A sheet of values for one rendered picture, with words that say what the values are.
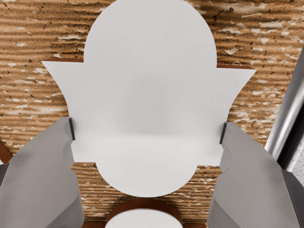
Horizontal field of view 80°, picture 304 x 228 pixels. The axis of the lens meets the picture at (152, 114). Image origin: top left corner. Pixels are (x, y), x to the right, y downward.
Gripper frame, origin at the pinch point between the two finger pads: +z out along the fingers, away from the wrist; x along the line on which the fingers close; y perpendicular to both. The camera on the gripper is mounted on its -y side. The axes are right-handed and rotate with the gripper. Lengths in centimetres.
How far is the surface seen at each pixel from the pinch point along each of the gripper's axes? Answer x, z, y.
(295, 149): 14.3, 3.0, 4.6
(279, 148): 12.1, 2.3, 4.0
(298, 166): 15.0, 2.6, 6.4
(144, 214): -0.1, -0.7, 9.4
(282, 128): 11.5, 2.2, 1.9
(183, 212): 3.8, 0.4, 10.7
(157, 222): 1.1, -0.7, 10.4
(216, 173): 5.9, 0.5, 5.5
